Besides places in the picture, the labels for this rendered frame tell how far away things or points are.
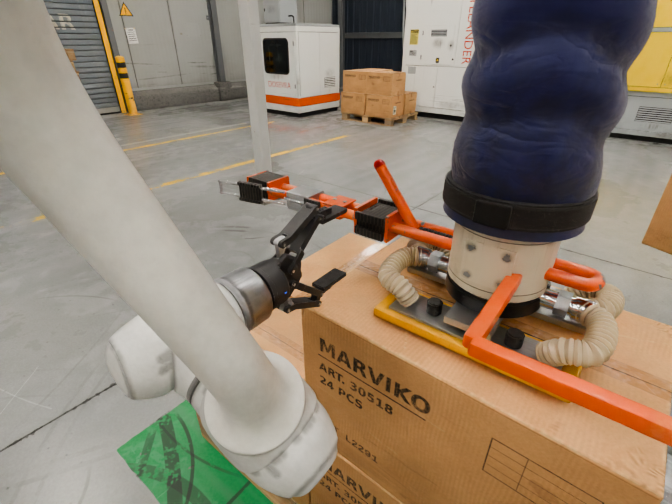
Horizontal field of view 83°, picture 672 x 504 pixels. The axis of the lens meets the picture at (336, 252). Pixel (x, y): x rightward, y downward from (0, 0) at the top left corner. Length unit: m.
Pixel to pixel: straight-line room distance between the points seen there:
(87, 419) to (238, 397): 1.75
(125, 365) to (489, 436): 0.52
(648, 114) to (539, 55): 7.44
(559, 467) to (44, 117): 0.67
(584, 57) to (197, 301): 0.49
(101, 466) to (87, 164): 1.68
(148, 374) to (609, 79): 0.63
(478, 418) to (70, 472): 1.58
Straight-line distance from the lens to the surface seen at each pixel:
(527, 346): 0.71
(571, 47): 0.56
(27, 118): 0.26
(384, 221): 0.77
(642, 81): 7.90
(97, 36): 10.11
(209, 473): 1.71
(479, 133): 0.60
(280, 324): 1.38
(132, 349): 0.49
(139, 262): 0.27
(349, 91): 8.12
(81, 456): 1.95
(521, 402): 0.67
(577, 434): 0.67
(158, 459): 1.81
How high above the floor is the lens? 1.42
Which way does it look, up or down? 29 degrees down
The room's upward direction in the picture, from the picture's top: straight up
